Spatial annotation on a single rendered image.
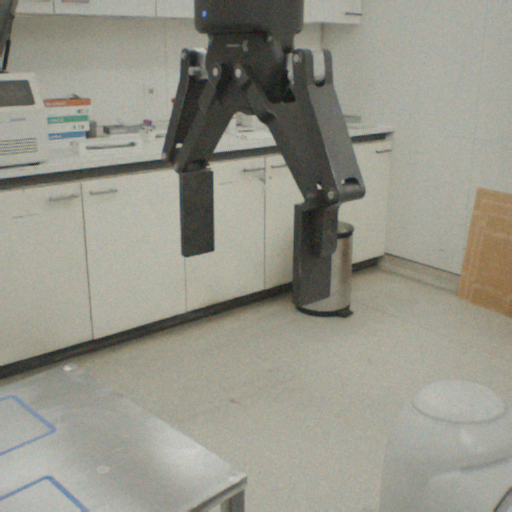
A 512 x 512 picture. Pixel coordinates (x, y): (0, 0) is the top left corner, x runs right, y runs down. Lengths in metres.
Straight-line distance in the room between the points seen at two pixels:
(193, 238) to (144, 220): 2.49
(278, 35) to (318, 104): 0.06
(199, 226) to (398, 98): 3.57
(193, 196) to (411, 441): 0.40
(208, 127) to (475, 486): 0.47
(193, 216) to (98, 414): 0.57
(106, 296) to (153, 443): 2.10
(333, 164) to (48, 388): 0.82
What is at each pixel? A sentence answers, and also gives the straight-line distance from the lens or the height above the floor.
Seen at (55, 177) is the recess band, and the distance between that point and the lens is 2.85.
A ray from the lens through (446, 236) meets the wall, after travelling 3.96.
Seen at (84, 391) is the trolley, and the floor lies 0.82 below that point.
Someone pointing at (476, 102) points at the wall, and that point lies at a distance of 3.77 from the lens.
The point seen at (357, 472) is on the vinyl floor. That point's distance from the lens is 2.32.
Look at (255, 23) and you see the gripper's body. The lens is 0.43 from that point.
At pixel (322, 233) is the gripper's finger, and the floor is 1.24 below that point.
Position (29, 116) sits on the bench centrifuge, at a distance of 2.74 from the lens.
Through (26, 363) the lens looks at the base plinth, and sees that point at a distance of 3.04.
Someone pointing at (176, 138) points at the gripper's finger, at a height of 1.28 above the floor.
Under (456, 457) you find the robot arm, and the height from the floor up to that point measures 0.94.
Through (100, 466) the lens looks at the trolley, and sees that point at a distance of 0.93.
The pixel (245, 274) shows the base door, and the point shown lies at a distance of 3.47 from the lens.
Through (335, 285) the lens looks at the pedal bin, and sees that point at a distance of 3.40.
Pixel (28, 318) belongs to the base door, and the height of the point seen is 0.26.
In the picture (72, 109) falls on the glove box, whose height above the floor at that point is 1.08.
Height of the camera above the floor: 1.35
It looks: 17 degrees down
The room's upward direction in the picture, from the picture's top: straight up
